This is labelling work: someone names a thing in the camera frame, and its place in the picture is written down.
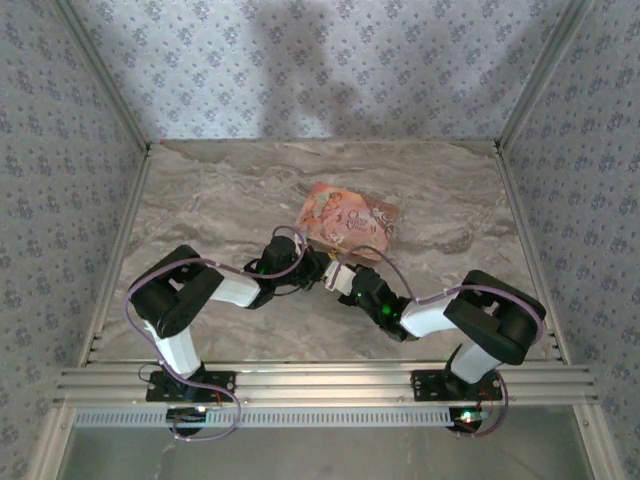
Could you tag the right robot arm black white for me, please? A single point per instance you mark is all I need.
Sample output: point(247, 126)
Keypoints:
point(500, 320)

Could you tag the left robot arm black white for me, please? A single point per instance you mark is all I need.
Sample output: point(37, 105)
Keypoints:
point(170, 300)

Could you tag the pink illustrated storybook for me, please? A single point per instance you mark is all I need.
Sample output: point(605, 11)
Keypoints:
point(350, 220)

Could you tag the long aluminium mounting rail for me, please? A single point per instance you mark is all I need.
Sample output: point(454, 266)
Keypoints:
point(320, 382)

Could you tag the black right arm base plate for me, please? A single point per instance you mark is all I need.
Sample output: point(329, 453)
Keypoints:
point(427, 386)

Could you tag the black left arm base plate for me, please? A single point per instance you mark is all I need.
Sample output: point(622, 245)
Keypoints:
point(220, 385)

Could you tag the aluminium side rail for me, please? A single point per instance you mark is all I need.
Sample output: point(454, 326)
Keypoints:
point(117, 250)
point(527, 240)

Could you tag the aluminium frame post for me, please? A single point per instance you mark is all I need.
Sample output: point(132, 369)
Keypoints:
point(542, 70)
point(100, 75)

